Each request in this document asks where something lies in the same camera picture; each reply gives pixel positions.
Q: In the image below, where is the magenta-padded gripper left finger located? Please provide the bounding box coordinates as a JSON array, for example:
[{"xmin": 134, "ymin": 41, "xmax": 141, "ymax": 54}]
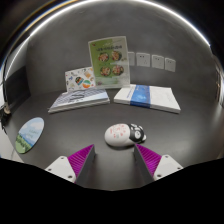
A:
[{"xmin": 44, "ymin": 144, "xmax": 96, "ymax": 186}]

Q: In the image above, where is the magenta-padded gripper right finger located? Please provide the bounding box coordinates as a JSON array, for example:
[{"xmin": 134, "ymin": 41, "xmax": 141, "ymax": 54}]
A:
[{"xmin": 133, "ymin": 143, "xmax": 184, "ymax": 186}]

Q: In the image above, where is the white panda-print computer mouse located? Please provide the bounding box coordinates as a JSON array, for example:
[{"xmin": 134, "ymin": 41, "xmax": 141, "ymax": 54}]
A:
[{"xmin": 104, "ymin": 122, "xmax": 147, "ymax": 148}]

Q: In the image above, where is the round landscape-print mouse pad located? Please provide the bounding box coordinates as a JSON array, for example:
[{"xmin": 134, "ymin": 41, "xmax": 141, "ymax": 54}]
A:
[{"xmin": 14, "ymin": 116, "xmax": 45, "ymax": 155}]

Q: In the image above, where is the grey striped cover book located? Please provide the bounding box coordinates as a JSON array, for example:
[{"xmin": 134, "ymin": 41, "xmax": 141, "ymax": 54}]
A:
[{"xmin": 47, "ymin": 88, "xmax": 111, "ymax": 115}]

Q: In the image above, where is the white book with blue band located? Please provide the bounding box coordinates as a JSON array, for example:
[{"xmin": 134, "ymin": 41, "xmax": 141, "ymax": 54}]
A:
[{"xmin": 113, "ymin": 83, "xmax": 182, "ymax": 115}]

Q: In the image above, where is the white card with colourful stickers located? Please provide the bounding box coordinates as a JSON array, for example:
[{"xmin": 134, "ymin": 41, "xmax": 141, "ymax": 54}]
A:
[{"xmin": 64, "ymin": 66, "xmax": 97, "ymax": 93}]

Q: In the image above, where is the black flat panel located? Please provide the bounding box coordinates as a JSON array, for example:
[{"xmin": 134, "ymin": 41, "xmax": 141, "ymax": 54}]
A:
[{"xmin": 5, "ymin": 65, "xmax": 33, "ymax": 112}]

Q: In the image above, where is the green food menu sign stand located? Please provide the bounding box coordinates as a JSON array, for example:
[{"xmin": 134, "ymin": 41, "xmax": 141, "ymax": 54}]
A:
[{"xmin": 87, "ymin": 35, "xmax": 131, "ymax": 90}]

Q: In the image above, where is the white wall socket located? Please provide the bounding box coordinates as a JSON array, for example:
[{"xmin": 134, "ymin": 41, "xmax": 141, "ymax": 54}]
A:
[
  {"xmin": 164, "ymin": 57, "xmax": 177, "ymax": 73},
  {"xmin": 151, "ymin": 54, "xmax": 165, "ymax": 70},
  {"xmin": 135, "ymin": 52, "xmax": 151, "ymax": 68}
]

